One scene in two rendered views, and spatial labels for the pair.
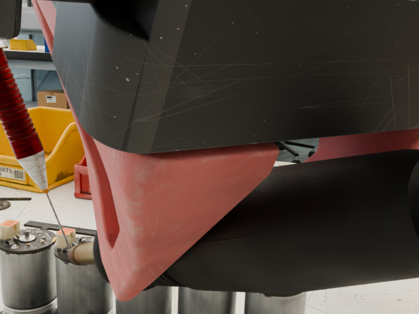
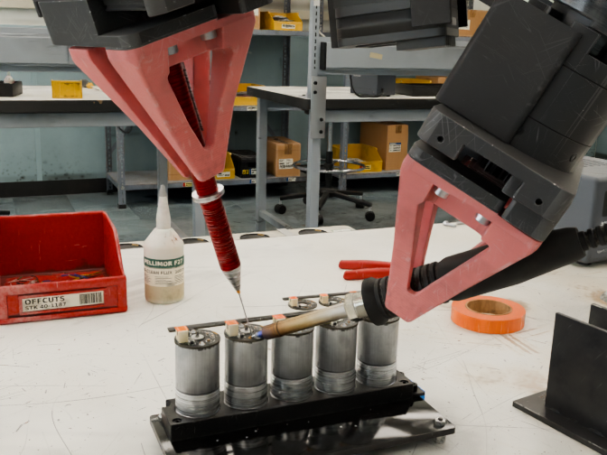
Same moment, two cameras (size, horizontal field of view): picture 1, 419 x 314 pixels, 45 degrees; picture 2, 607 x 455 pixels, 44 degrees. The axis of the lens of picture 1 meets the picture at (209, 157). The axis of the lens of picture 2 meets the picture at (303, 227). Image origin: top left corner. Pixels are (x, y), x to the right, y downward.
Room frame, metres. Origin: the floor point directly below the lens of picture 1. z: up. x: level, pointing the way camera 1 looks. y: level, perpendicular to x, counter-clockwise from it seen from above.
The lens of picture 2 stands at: (-0.12, 0.27, 0.97)
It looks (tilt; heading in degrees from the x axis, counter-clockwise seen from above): 14 degrees down; 323
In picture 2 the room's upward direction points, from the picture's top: 2 degrees clockwise
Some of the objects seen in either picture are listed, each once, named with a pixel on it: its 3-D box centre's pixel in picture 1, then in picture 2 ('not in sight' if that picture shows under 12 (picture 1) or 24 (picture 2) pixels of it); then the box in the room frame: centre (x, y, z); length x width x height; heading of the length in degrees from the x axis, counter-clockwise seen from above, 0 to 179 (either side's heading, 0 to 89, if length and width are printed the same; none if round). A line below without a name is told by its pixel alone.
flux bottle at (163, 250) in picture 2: not in sight; (163, 242); (0.43, -0.01, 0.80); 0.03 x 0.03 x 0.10
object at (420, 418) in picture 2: not in sight; (302, 429); (0.18, 0.03, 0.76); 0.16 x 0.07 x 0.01; 76
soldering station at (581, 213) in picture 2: not in sight; (574, 205); (0.35, -0.48, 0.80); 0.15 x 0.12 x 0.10; 171
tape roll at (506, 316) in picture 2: not in sight; (488, 313); (0.24, -0.21, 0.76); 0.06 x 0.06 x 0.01
